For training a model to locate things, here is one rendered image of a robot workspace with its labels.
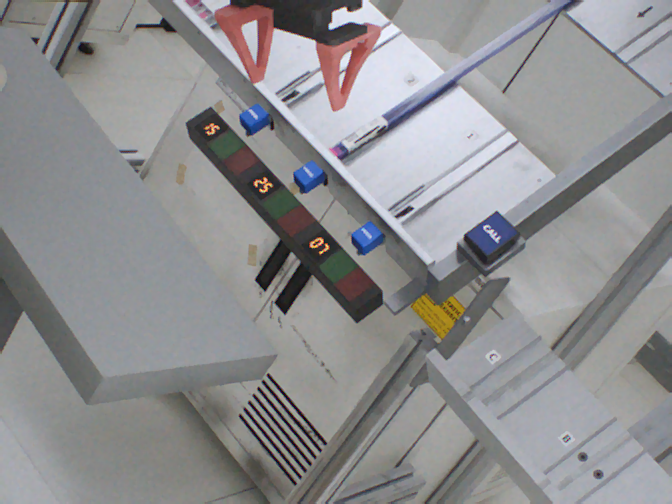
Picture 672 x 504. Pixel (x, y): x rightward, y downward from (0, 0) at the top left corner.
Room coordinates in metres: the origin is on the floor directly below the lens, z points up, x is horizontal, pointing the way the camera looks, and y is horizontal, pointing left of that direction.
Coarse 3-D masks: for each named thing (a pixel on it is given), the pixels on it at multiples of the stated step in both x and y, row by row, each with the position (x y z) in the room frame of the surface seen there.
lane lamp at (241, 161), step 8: (240, 152) 1.35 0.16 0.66; (248, 152) 1.35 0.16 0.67; (224, 160) 1.34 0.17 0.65; (232, 160) 1.34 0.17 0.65; (240, 160) 1.34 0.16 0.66; (248, 160) 1.35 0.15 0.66; (256, 160) 1.35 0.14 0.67; (232, 168) 1.33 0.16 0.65; (240, 168) 1.33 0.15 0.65; (248, 168) 1.34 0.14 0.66
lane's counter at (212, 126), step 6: (204, 120) 1.38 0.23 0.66; (210, 120) 1.38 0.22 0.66; (216, 120) 1.38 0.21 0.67; (198, 126) 1.37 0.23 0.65; (204, 126) 1.37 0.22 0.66; (210, 126) 1.37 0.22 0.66; (216, 126) 1.38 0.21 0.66; (222, 126) 1.38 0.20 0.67; (198, 132) 1.36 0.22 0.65; (204, 132) 1.37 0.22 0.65; (210, 132) 1.37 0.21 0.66; (216, 132) 1.37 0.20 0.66; (204, 138) 1.36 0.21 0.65; (210, 138) 1.36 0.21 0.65
